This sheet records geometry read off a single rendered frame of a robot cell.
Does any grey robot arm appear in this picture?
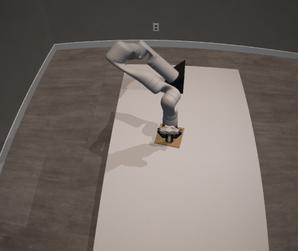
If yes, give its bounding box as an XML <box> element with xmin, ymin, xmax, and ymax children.
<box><xmin>106</xmin><ymin>40</ymin><xmax>181</xmax><ymax>134</ymax></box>

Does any brown square mat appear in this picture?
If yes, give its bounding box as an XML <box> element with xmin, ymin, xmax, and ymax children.
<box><xmin>154</xmin><ymin>127</ymin><xmax>184</xmax><ymax>148</ymax></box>

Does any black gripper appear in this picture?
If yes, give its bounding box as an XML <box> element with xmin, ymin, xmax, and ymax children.
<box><xmin>157</xmin><ymin>128</ymin><xmax>182</xmax><ymax>143</ymax></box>

